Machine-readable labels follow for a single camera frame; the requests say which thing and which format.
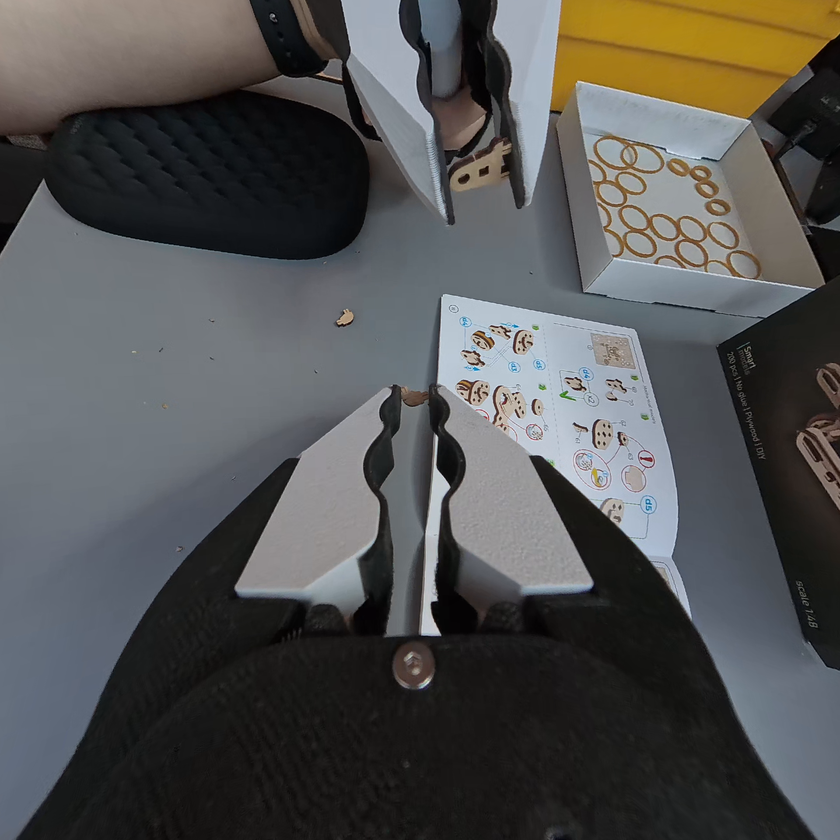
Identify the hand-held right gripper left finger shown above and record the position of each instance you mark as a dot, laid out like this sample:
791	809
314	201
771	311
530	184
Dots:
315	525

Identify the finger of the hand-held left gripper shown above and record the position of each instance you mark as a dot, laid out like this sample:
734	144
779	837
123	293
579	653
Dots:
387	79
531	65

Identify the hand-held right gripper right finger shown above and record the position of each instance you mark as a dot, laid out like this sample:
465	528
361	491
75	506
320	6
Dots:
512	525

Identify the slotted wooden model part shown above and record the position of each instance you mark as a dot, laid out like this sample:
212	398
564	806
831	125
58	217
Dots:
479	170

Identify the tiny wooden model piece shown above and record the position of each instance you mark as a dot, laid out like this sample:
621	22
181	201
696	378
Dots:
415	396

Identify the person's left forearm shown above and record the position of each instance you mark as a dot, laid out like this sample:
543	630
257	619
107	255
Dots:
131	52

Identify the grey desk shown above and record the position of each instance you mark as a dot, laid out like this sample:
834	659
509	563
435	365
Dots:
164	394

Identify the person's left hand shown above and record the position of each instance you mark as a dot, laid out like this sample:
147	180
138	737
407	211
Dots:
318	23

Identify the yellow plastic bin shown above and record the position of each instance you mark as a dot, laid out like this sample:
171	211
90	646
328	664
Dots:
656	46

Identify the white cardboard tray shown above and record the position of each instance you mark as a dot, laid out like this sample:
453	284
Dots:
656	111

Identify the white instruction booklet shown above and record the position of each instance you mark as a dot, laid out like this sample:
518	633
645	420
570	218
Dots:
656	512

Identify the small loose wooden piece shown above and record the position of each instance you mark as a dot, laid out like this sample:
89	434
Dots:
345	318

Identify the black padded wrist rest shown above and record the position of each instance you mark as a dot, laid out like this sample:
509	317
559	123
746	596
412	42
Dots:
197	177

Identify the black model kit box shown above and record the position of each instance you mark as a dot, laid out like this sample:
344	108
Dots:
787	459

